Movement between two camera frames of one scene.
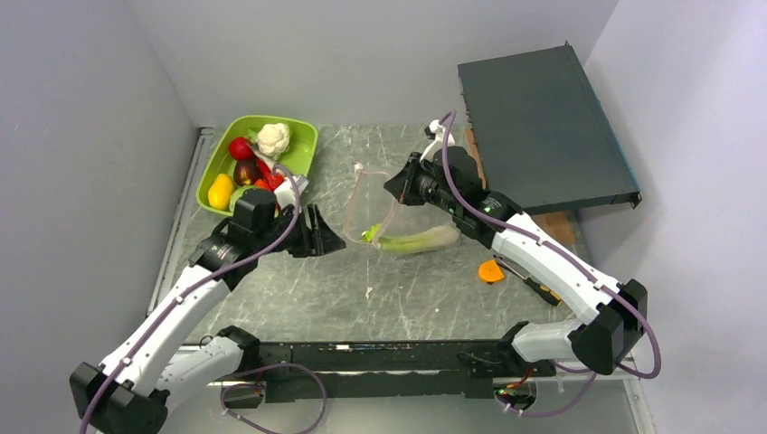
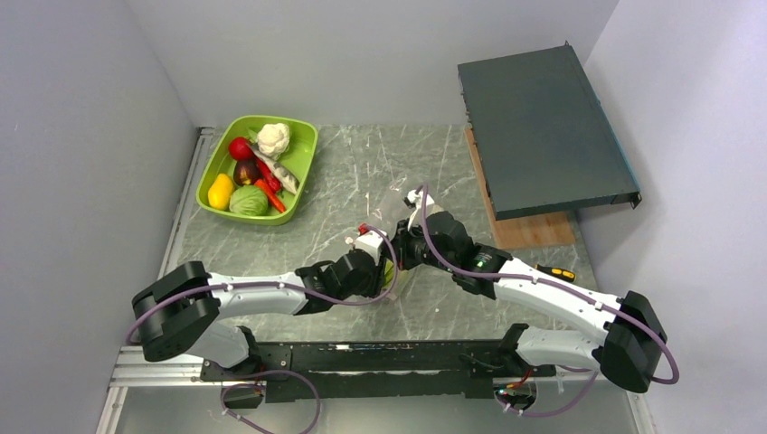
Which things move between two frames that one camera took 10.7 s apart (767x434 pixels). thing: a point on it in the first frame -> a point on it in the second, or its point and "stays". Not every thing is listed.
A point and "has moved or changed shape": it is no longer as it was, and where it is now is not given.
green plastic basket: x=297 y=158 stays
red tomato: x=240 y=148 stays
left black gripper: x=322 y=240 -> x=376 y=284
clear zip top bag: x=374 y=216 -> x=396 y=281
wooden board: x=554 y=226 stays
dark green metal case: x=539 y=136 stays
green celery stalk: x=420 y=240 has moved or changed shape
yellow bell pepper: x=220 y=193 stays
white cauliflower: x=273 y=139 stays
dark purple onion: x=246 y=172 stays
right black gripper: x=402 y=185 -> x=399 y=245
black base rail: x=319 y=372 stays
